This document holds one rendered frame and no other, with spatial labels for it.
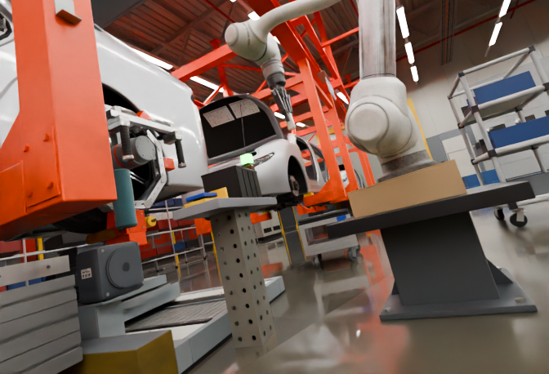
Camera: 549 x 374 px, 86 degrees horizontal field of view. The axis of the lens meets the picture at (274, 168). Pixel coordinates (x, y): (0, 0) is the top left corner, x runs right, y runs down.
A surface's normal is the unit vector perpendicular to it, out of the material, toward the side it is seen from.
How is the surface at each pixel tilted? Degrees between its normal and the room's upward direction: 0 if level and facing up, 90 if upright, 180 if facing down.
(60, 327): 90
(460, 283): 90
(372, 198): 90
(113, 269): 90
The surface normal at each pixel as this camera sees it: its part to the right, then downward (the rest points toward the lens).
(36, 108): -0.39, -0.08
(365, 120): -0.55, 0.14
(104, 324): 0.89, -0.29
